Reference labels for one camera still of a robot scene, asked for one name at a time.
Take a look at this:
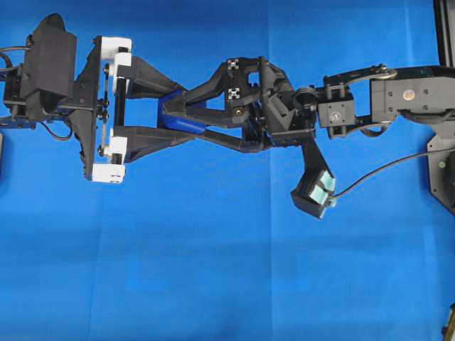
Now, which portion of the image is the black right camera cable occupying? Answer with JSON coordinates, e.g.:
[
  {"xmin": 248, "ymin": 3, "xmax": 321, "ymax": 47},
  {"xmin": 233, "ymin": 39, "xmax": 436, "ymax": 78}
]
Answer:
[{"xmin": 328, "ymin": 151, "xmax": 455, "ymax": 204}]

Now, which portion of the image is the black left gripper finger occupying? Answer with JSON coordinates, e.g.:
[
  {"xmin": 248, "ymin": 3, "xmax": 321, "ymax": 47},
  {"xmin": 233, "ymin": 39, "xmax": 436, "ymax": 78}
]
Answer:
[
  {"xmin": 117, "ymin": 56, "xmax": 184, "ymax": 99},
  {"xmin": 113, "ymin": 126, "xmax": 196, "ymax": 163}
]

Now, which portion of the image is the yellowish clamp at bottom right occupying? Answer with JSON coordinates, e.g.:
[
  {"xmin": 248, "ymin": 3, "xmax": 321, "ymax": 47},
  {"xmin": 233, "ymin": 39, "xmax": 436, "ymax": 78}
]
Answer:
[{"xmin": 441, "ymin": 303, "xmax": 455, "ymax": 341}]

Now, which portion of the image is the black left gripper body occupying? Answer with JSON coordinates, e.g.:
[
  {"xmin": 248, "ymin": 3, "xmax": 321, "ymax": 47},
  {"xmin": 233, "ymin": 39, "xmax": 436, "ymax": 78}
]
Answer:
[{"xmin": 56, "ymin": 34, "xmax": 133, "ymax": 185}]

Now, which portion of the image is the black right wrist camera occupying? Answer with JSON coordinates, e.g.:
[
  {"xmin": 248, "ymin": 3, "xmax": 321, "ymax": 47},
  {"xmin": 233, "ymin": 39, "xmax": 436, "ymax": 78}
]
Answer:
[{"xmin": 291, "ymin": 139, "xmax": 336, "ymax": 219}]

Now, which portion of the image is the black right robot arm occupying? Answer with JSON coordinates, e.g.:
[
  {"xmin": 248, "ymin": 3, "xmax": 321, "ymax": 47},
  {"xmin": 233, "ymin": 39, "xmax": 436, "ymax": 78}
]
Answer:
[{"xmin": 162, "ymin": 58, "xmax": 454, "ymax": 153}]

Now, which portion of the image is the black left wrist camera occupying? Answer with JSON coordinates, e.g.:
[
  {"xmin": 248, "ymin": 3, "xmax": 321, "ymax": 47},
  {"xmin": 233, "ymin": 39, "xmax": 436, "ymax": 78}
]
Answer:
[{"xmin": 20, "ymin": 13, "xmax": 77, "ymax": 121}]

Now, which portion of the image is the blue table cloth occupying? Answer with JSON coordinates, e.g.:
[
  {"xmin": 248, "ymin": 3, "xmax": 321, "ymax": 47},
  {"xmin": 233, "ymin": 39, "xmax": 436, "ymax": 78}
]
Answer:
[{"xmin": 1, "ymin": 1, "xmax": 454, "ymax": 340}]

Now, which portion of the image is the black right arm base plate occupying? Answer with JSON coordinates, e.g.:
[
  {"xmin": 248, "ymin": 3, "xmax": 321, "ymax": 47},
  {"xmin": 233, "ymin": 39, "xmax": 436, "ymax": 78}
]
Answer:
[{"xmin": 427, "ymin": 121, "xmax": 454, "ymax": 215}]

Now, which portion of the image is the blue cube block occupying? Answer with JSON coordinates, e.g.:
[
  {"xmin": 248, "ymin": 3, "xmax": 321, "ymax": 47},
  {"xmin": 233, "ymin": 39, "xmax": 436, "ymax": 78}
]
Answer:
[{"xmin": 156, "ymin": 90, "xmax": 210, "ymax": 135}]

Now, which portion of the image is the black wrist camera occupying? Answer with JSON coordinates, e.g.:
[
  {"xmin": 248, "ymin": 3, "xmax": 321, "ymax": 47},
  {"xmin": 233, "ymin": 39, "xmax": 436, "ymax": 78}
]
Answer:
[
  {"xmin": 20, "ymin": 13, "xmax": 77, "ymax": 121},
  {"xmin": 291, "ymin": 139, "xmax": 336, "ymax": 219}
]

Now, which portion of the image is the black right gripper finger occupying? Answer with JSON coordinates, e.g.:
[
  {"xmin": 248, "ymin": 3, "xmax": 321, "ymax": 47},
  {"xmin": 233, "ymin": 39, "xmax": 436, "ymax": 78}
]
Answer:
[
  {"xmin": 177, "ymin": 112, "xmax": 249, "ymax": 152},
  {"xmin": 166, "ymin": 65, "xmax": 235, "ymax": 118}
]

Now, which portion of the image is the black aluminium frame rail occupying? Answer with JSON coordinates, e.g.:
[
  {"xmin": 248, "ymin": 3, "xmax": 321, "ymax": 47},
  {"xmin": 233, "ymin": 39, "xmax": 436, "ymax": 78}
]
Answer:
[{"xmin": 433, "ymin": 0, "xmax": 455, "ymax": 68}]

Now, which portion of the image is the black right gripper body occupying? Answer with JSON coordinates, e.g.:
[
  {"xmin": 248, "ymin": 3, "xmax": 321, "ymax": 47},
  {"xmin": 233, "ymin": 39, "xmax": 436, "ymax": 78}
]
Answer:
[{"xmin": 225, "ymin": 57, "xmax": 319, "ymax": 153}]

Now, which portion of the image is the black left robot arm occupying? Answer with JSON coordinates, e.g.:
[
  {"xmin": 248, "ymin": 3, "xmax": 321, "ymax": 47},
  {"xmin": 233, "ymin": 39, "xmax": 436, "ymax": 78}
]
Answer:
[{"xmin": 1, "ymin": 25, "xmax": 196, "ymax": 183}]

